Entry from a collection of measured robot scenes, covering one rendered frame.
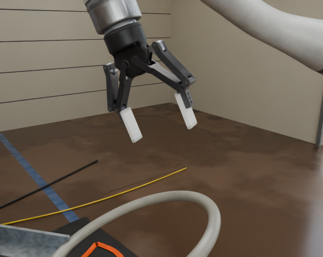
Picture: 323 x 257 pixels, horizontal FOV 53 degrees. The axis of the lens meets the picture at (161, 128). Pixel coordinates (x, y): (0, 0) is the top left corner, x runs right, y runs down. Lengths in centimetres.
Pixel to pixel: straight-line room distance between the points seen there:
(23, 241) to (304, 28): 94
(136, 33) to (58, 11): 576
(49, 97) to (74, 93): 49
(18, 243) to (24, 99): 522
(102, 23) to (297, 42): 36
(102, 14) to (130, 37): 6
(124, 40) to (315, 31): 35
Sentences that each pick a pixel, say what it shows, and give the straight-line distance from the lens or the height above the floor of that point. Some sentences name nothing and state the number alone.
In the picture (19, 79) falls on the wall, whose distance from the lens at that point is 617.
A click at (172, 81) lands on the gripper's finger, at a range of 58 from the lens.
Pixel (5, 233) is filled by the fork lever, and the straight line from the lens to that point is 115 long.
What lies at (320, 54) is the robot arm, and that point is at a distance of 69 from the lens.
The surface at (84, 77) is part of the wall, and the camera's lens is 657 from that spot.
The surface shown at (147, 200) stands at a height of 121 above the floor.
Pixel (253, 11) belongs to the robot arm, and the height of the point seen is 175.
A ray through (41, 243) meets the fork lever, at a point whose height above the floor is 111.
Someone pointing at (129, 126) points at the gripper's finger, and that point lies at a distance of 67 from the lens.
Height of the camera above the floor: 173
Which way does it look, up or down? 17 degrees down
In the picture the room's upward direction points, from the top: straight up
